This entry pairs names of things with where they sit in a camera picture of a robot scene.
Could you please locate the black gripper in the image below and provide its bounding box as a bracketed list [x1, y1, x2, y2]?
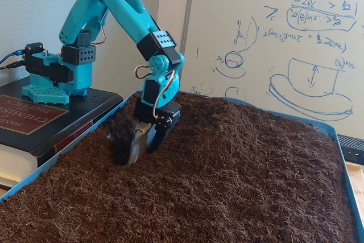
[127, 96, 183, 167]

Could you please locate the blue plastic tray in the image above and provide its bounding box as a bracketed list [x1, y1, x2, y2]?
[0, 86, 364, 243]

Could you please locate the brown soil bed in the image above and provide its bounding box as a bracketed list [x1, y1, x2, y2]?
[0, 90, 358, 243]

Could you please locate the whiteboard with blue drawings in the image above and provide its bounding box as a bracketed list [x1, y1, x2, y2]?
[175, 0, 364, 138]

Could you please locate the black chemistry handbook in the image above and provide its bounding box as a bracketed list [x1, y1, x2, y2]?
[0, 79, 125, 191]

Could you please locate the black cable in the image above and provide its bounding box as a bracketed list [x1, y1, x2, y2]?
[0, 60, 28, 71]

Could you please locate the blue cable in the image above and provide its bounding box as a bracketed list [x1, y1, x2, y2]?
[0, 50, 27, 65]

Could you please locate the black grille device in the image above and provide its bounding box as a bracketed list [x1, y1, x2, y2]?
[337, 134, 364, 166]

